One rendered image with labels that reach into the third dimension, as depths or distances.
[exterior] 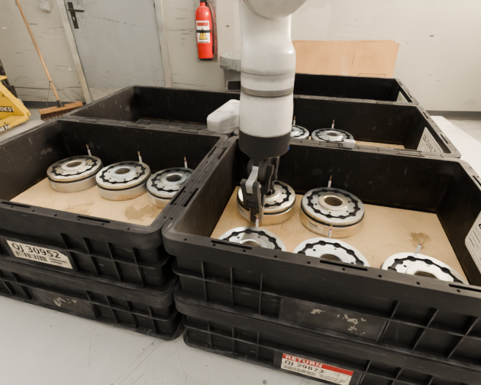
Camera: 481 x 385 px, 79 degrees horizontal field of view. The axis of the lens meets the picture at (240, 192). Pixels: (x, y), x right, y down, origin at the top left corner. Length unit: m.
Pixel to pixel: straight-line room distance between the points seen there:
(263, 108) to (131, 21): 3.33
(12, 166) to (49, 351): 0.34
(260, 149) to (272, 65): 0.11
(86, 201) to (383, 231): 0.53
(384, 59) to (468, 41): 0.86
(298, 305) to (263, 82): 0.26
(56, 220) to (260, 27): 0.34
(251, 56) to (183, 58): 3.21
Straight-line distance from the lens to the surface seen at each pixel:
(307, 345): 0.44
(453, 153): 0.62
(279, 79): 0.38
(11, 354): 0.61
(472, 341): 0.41
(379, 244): 0.51
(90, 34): 3.89
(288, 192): 0.53
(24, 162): 0.71
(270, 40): 0.40
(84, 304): 0.55
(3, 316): 0.67
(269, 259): 0.31
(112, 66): 3.85
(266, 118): 0.39
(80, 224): 0.40
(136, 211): 0.56
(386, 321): 0.37
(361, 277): 0.31
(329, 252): 0.42
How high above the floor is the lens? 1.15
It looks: 33 degrees down
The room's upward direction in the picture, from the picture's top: straight up
